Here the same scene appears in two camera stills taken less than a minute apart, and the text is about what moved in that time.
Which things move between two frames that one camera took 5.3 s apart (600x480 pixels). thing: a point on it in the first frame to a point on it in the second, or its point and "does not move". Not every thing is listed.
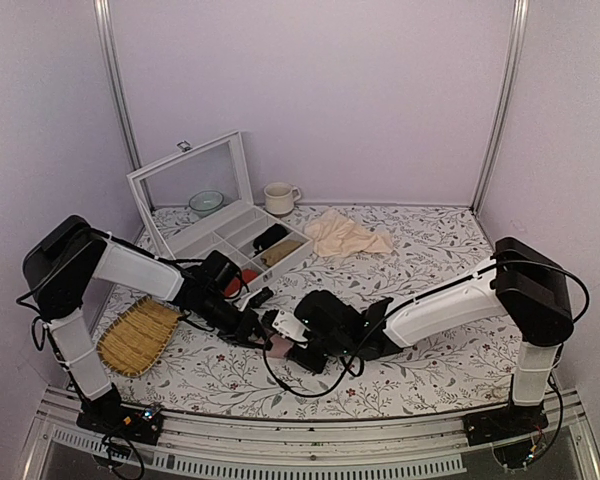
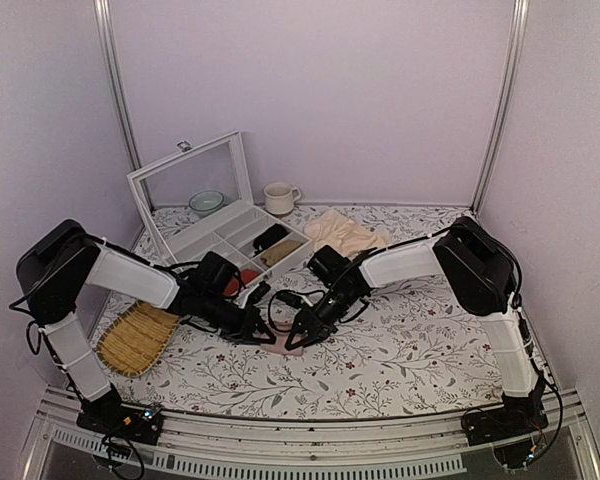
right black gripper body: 315,366 to 338,306
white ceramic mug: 280,197 does not move
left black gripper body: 216,316 does not move
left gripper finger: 249,324 does not move
